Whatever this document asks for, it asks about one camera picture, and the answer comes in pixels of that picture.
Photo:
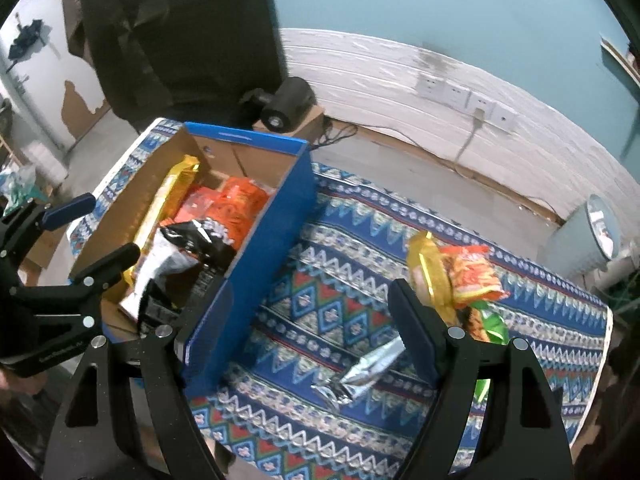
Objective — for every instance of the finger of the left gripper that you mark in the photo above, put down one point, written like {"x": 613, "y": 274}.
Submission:
{"x": 107, "y": 271}
{"x": 62, "y": 215}

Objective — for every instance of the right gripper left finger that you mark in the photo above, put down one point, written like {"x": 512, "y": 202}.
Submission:
{"x": 173, "y": 361}

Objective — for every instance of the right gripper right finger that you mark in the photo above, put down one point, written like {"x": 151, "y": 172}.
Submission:
{"x": 443, "y": 357}

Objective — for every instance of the green snack bag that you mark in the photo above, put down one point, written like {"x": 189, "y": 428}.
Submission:
{"x": 485, "y": 325}

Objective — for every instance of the black snack pack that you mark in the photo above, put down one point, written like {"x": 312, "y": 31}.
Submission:
{"x": 184, "y": 301}

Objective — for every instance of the silver foil snack pack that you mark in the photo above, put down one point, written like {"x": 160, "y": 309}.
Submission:
{"x": 351, "y": 385}

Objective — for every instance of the orange fries snack bag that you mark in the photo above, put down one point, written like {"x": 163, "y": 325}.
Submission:
{"x": 472, "y": 276}

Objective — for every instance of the long gold snack pack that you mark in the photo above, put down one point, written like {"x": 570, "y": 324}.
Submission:
{"x": 166, "y": 200}

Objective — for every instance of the orange black snack bag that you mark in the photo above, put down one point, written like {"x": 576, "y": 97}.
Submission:
{"x": 218, "y": 236}

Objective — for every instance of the white silver snack pack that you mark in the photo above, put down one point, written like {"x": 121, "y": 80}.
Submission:
{"x": 163, "y": 259}

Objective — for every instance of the red snack bag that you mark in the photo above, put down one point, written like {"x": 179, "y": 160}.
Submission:
{"x": 196, "y": 203}

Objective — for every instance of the patterned blue tablecloth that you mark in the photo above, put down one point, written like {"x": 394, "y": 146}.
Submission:
{"x": 313, "y": 358}

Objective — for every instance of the blue cardboard box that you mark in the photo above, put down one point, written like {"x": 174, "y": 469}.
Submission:
{"x": 125, "y": 193}

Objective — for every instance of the light blue trash bin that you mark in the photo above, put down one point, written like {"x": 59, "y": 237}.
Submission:
{"x": 588, "y": 240}

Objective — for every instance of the black hanging cloth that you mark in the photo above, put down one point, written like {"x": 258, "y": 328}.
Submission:
{"x": 188, "y": 60}

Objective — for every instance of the black round speaker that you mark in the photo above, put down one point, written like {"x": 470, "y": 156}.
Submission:
{"x": 294, "y": 91}

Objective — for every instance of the small cardboard box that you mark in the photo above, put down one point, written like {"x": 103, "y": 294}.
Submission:
{"x": 306, "y": 124}

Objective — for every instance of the wooden window sill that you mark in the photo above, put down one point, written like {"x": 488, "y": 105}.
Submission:
{"x": 620, "y": 60}

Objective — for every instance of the black umbrella on wall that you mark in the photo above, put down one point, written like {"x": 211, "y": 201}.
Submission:
{"x": 28, "y": 36}

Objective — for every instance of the white wall socket strip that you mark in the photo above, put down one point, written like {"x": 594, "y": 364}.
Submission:
{"x": 466, "y": 101}

